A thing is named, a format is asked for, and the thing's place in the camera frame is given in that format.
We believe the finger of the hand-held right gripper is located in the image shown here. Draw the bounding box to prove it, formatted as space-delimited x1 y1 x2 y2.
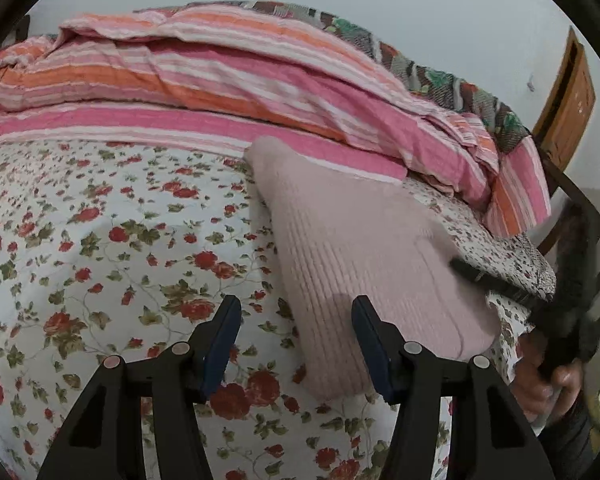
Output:
449 257 537 312

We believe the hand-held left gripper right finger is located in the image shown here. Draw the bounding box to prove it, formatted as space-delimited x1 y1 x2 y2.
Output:
351 295 556 480

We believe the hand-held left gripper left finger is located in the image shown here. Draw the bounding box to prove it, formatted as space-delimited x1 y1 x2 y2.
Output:
37 295 243 480

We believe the pink knitted sweater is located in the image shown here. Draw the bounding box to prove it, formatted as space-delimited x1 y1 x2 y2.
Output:
243 136 503 401

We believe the person's right forearm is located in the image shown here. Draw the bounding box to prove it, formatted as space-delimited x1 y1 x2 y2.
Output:
542 400 598 480

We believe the person's right hand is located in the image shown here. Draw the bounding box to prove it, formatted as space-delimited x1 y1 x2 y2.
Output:
516 330 582 422

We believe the small floral print pillow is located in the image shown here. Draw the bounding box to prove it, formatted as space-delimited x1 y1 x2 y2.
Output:
400 177 557 302

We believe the red floral bedsheet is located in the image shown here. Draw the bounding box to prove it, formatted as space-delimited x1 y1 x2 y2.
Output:
0 140 531 480

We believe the wooden door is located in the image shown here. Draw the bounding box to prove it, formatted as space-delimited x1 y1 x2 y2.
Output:
532 27 597 171

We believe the multicolour patterned blanket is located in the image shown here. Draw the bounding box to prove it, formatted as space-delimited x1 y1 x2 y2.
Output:
135 0 531 153

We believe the pink orange striped quilt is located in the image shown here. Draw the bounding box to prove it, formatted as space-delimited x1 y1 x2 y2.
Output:
0 4 552 237

